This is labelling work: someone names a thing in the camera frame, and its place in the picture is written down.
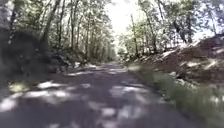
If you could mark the wood of trees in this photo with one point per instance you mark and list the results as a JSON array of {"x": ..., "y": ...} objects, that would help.
[
  {"x": 160, "y": 26},
  {"x": 66, "y": 26}
]

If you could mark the leaf-covered earth bank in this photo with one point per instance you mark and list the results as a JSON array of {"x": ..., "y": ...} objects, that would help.
[
  {"x": 26, "y": 60},
  {"x": 193, "y": 60}
]

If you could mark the grey asphalt forest road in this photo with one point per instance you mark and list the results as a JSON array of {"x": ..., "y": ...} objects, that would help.
[{"x": 100, "y": 106}]

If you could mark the grass verge strip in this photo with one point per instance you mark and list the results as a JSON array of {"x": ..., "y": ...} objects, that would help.
[{"x": 190, "y": 96}]

